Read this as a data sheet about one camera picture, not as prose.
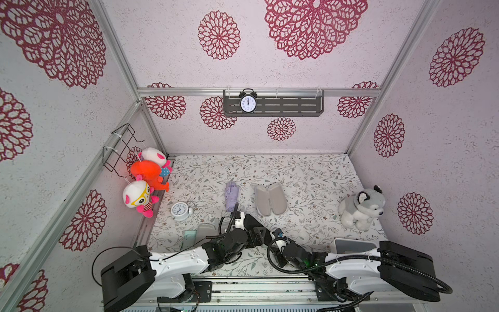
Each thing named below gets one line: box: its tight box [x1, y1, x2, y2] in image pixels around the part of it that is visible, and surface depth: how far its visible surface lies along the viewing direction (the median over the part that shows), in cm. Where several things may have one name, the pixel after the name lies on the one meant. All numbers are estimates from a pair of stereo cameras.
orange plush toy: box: [130, 159, 170, 192], surface depth 92 cm
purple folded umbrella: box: [224, 181, 240, 212], surface depth 100 cm
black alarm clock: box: [239, 87, 258, 114], surface depth 92 cm
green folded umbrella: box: [179, 228, 198, 251], surface depth 87 cm
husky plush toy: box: [338, 184, 386, 233], surface depth 81 cm
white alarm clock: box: [170, 201, 193, 221], surface depth 94 cm
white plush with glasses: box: [122, 174, 160, 218], surface depth 82 cm
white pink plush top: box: [140, 146, 167, 167], surface depth 97 cm
